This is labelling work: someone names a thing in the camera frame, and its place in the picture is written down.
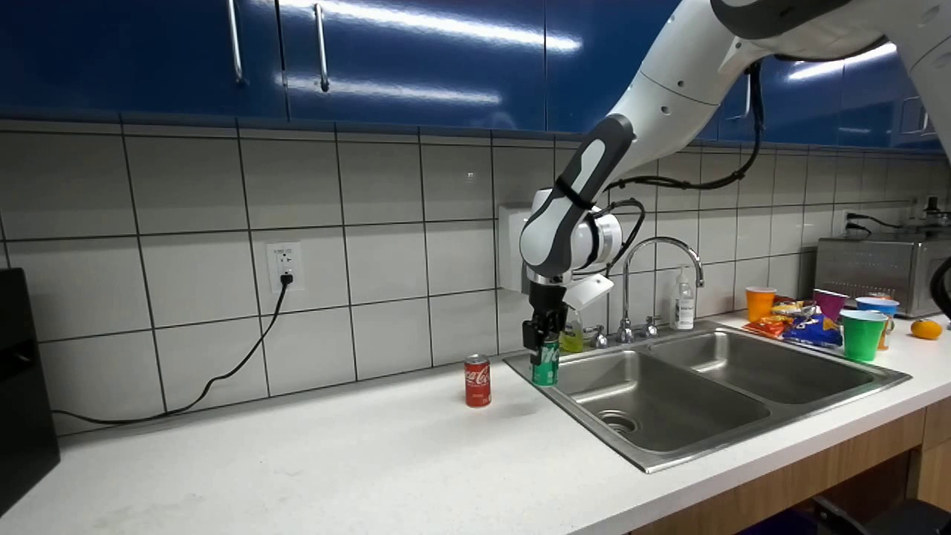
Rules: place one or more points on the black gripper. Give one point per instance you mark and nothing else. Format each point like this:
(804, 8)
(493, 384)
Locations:
(548, 302)

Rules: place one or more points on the green soda can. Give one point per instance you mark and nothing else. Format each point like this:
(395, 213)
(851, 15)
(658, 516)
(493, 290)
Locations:
(545, 370)

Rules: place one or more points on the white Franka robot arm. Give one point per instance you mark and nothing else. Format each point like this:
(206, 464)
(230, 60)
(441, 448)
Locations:
(683, 78)

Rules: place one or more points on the red soda can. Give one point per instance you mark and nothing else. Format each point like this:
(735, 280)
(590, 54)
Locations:
(477, 382)

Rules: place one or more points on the stainless steel double sink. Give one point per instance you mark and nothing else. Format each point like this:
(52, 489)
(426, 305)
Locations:
(673, 397)

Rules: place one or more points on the green dish soap bottle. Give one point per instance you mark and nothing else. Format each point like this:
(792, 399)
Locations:
(570, 342)

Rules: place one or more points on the chrome faucet knob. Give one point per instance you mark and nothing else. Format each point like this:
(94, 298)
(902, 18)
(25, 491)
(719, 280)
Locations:
(651, 327)
(602, 341)

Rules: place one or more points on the chrome gooseneck faucet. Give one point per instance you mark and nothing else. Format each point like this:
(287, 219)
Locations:
(624, 286)

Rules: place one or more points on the clear pump soap bottle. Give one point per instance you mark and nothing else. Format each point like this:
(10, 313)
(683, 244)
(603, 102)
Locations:
(683, 311)

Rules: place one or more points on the orange plastic cup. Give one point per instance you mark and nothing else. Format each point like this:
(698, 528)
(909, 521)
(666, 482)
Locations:
(759, 305)

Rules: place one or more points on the red snack bag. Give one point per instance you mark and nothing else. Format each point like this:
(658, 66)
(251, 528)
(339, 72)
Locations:
(768, 327)

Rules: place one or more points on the yellow snack bag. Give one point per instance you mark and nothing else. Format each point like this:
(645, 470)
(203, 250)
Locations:
(795, 311)

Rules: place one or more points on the blue snack bag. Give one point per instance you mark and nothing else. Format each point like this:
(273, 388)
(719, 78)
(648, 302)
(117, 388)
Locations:
(816, 335)

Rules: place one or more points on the wooden base cabinet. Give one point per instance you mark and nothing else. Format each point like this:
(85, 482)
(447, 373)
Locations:
(792, 477)

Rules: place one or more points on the purple plastic cup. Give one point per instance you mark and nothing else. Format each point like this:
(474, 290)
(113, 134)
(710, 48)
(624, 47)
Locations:
(829, 305)

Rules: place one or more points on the blue cabinet door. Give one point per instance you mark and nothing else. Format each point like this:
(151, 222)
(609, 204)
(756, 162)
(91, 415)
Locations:
(119, 48)
(426, 60)
(841, 99)
(594, 48)

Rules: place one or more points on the green plastic cup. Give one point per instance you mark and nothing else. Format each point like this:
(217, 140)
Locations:
(862, 341)

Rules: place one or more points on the steel toaster oven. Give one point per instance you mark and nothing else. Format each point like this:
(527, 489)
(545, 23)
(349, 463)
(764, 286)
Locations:
(871, 271)

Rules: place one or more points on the blue plastic cup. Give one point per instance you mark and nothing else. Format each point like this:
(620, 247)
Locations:
(884, 305)

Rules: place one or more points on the orange fruit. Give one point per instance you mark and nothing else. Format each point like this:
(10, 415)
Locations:
(927, 327)

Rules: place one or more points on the black coffee maker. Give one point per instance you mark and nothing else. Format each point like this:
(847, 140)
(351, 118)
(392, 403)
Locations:
(25, 397)

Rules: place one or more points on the white wall outlet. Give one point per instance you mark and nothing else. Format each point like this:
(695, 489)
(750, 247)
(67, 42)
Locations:
(284, 259)

